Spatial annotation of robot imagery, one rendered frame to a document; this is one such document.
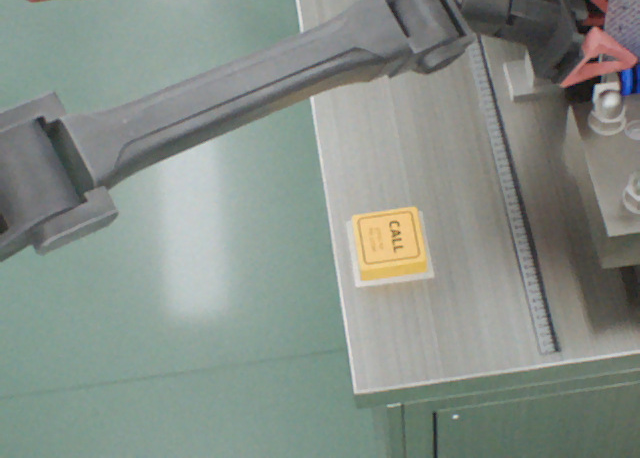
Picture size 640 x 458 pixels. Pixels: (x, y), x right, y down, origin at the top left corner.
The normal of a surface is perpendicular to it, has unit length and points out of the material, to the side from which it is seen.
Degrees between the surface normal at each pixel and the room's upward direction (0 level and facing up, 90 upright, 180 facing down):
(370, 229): 0
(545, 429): 90
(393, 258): 0
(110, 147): 28
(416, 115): 0
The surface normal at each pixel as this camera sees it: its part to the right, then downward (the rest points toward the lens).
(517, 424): 0.11, 0.83
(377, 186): -0.08, -0.54
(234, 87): 0.34, -0.30
